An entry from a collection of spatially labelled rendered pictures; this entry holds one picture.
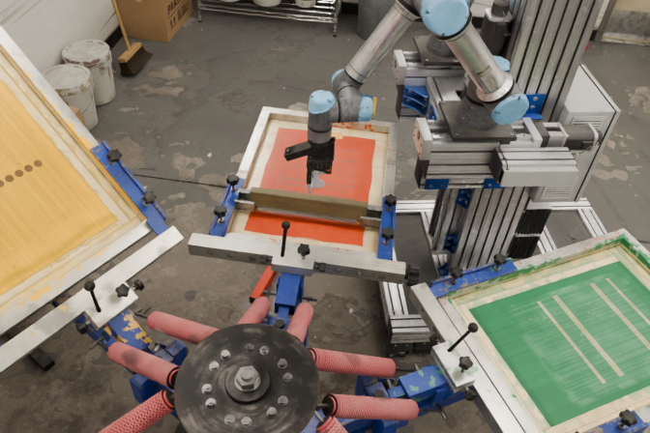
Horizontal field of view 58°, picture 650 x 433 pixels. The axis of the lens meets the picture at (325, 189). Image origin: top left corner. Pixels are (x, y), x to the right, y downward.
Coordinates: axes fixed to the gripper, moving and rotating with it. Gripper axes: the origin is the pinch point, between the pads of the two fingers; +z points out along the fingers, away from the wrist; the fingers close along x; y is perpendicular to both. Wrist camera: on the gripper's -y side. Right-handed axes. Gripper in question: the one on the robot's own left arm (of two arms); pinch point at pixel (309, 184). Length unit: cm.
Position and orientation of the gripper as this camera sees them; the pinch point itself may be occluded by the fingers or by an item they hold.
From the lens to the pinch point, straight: 195.8
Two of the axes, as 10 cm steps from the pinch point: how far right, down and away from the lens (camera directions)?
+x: 1.3, -6.6, 7.4
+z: -0.6, 7.4, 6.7
